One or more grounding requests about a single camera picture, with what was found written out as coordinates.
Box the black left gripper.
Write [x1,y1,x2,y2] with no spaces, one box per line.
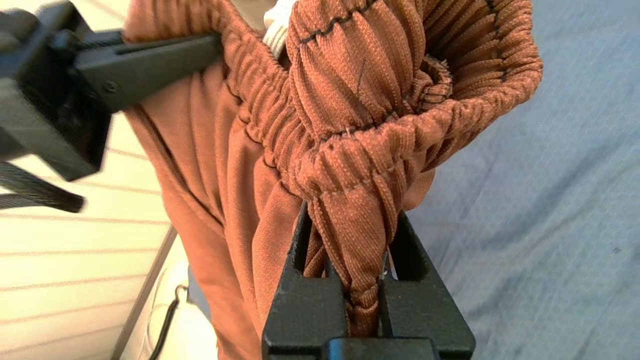
[0,0,225,182]

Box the rust brown garment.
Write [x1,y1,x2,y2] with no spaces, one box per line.
[122,0,544,360]

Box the blue bed sheet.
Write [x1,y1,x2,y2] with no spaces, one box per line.
[400,0,640,360]

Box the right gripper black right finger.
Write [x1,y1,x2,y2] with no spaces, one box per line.
[377,209,476,360]

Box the black floor cable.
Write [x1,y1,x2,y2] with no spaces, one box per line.
[147,284,188,360]

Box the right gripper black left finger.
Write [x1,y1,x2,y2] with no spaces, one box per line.
[261,200,349,360]

